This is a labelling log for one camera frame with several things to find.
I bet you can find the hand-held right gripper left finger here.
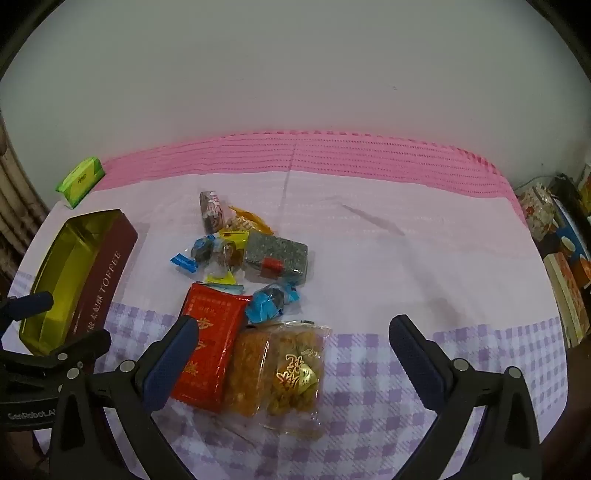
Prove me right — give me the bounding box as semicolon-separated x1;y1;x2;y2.
48;315;200;480

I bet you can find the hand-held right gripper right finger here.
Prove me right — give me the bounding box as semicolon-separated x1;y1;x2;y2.
389;315;542;480

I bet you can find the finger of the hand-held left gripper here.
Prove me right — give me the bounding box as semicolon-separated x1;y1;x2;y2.
0;292;54;320
0;329;113;384

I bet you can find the brown tin box gold inside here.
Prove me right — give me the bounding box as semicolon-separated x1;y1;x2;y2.
18;209;138;357

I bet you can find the clear packet of orange snack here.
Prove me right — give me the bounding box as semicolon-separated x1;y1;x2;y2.
224;320;333;439

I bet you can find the blue candy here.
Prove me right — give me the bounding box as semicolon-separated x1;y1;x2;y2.
168;234;218;274
245;282;300;326

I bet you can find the yellow candy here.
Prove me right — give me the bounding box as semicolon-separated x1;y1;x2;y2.
206;228;251;286

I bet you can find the grey green snack block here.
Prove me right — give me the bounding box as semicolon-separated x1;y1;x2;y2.
244;231;309;284

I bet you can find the pink grey snack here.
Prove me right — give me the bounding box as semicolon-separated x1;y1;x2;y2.
199;190;237;234

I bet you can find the yellow snack packet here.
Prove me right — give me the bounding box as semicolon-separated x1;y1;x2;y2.
226;205;274;235

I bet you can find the beige patterned curtain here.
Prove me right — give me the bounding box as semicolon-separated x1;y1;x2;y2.
0;111;49;278

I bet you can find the pink and purple checked tablecloth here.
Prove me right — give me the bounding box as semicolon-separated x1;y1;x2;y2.
0;129;573;480

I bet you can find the green tissue pack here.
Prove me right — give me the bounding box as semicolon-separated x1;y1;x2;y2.
55;157;107;210

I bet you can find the floral ceramic jar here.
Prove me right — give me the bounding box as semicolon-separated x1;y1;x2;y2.
517;184;555;241

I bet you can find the blue box with cup picture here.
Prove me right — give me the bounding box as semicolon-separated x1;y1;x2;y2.
551;198;591;282

